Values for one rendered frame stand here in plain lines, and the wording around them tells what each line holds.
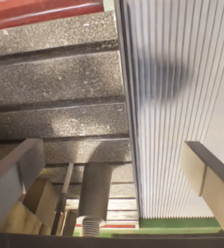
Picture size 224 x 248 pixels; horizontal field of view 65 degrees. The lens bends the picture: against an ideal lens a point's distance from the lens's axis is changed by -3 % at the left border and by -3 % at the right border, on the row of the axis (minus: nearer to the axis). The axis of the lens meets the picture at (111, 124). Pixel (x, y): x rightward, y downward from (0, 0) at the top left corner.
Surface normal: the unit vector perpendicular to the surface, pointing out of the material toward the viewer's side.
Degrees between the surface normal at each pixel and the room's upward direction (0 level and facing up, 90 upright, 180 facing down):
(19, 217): 90
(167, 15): 61
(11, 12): 0
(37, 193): 90
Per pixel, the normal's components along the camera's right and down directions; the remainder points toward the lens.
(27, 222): 0.99, -0.07
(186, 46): -0.89, 0.38
